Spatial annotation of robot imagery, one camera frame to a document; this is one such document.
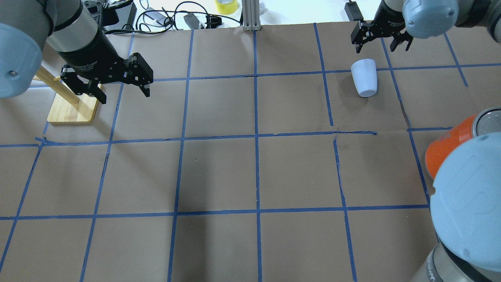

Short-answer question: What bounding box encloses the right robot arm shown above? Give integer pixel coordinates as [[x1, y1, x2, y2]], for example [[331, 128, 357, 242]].
[[344, 0, 500, 282]]

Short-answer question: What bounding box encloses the wooden cup rack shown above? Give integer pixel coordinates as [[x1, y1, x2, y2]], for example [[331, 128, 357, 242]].
[[33, 65, 98, 124]]

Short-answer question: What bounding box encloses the white plastic cup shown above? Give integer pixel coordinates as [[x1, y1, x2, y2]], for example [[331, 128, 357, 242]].
[[350, 58, 378, 98]]

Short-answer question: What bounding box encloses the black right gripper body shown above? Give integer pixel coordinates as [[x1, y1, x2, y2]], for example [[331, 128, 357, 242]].
[[351, 20, 414, 44]]

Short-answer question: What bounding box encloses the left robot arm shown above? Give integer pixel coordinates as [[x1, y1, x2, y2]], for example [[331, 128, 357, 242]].
[[0, 0, 154, 104]]

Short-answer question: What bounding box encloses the aluminium frame post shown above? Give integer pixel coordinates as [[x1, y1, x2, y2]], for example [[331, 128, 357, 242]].
[[241, 0, 261, 31]]

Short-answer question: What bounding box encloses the orange can with silver lid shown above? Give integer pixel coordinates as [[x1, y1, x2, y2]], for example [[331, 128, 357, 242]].
[[425, 107, 501, 180]]

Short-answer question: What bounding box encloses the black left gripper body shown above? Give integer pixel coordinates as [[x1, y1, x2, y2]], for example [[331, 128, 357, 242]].
[[60, 53, 154, 94]]

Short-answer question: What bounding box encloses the yellow tape roll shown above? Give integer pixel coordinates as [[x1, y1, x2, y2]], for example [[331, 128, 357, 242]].
[[215, 0, 238, 15]]

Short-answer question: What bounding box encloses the black power adapter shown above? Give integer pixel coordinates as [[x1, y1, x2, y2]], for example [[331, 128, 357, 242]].
[[344, 0, 364, 21]]

